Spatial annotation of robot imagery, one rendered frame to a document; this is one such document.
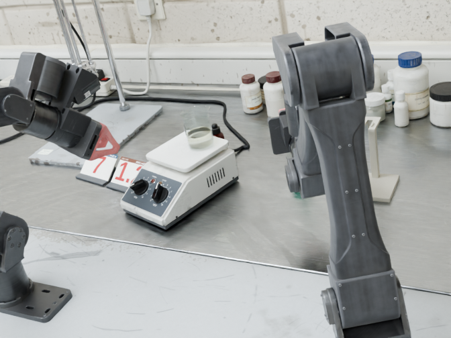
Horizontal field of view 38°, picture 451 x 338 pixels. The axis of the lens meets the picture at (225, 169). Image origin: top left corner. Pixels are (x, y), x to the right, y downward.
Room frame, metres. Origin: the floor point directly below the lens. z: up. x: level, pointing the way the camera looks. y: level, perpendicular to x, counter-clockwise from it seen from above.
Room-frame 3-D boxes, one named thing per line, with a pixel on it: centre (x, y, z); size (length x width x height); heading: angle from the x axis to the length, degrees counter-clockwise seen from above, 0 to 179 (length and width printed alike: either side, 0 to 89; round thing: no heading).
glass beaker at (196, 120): (1.13, 0.03, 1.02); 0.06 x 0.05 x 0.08; 116
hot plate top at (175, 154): (1.13, 0.06, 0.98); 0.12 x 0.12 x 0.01; 40
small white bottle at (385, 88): (1.28, -0.37, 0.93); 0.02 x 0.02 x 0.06
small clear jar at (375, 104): (1.26, -0.33, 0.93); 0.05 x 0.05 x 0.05
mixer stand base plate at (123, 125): (1.47, 0.28, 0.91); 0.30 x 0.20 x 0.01; 148
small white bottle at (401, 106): (1.21, -0.38, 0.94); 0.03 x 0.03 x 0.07
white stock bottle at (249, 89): (1.43, -0.09, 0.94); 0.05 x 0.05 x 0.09
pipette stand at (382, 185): (0.99, -0.25, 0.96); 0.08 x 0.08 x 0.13; 60
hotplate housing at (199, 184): (1.11, 0.08, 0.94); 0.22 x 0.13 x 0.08; 130
